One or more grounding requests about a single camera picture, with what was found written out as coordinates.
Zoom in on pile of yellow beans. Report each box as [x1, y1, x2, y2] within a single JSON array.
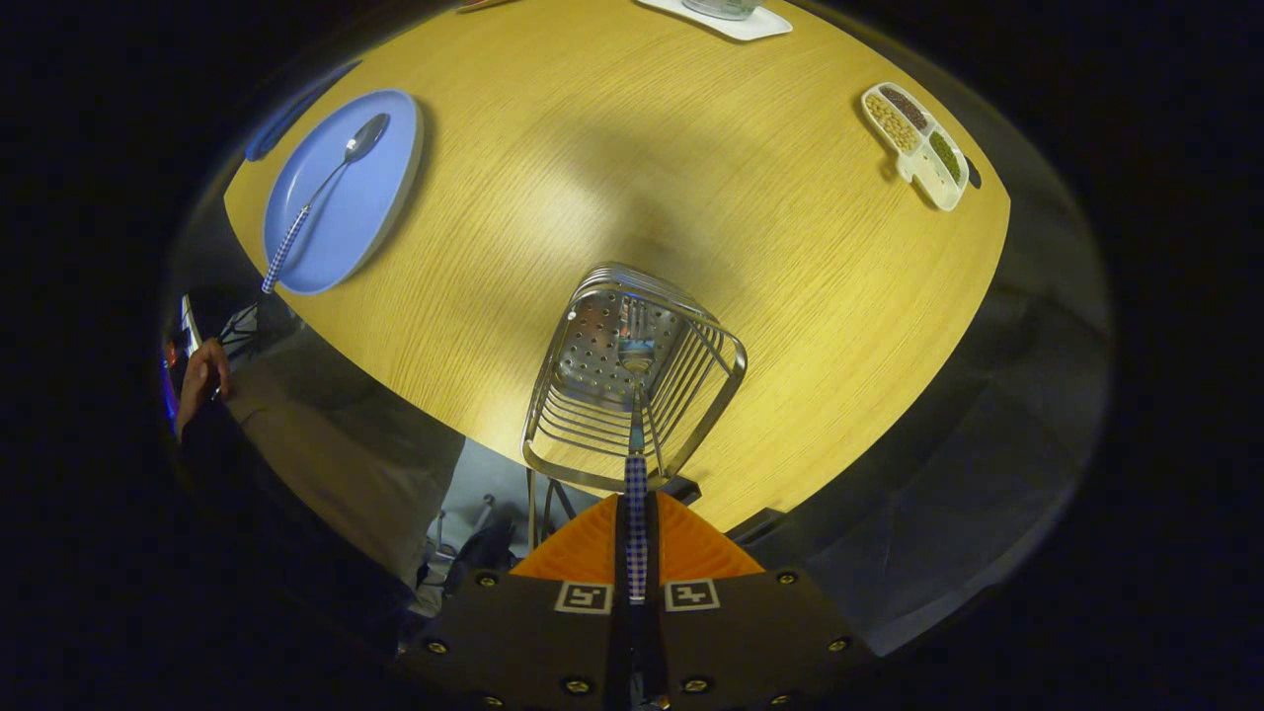
[[865, 94, 921, 153]]

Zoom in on blue round plate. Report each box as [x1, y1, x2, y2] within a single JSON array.
[[263, 89, 426, 296]]

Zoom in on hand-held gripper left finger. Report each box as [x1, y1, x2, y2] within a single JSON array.
[[395, 492, 635, 711]]

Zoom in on pile of dark red beans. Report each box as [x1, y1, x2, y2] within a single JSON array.
[[879, 86, 929, 133]]

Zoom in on fork with blue checked handle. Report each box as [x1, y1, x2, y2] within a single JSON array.
[[617, 336, 653, 605]]

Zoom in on pile of green beans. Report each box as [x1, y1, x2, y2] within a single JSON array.
[[928, 131, 964, 185]]

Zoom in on white compartment dish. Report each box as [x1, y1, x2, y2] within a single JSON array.
[[860, 82, 971, 212]]

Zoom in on person's beige trousers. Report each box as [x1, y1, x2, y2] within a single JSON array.
[[222, 326, 465, 586]]

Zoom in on white square coaster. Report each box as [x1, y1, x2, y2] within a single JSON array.
[[637, 0, 794, 42]]

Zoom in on spoon with blue checked handle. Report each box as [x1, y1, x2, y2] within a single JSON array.
[[260, 113, 392, 295]]

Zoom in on white drink bottle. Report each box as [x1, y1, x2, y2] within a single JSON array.
[[681, 0, 766, 22]]

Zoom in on metal wire cutlery rack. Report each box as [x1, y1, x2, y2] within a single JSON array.
[[521, 262, 749, 493]]

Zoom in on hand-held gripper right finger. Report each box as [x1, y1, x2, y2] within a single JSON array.
[[642, 492, 876, 711]]

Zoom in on blue folded cloth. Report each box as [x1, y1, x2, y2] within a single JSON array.
[[244, 59, 363, 163]]

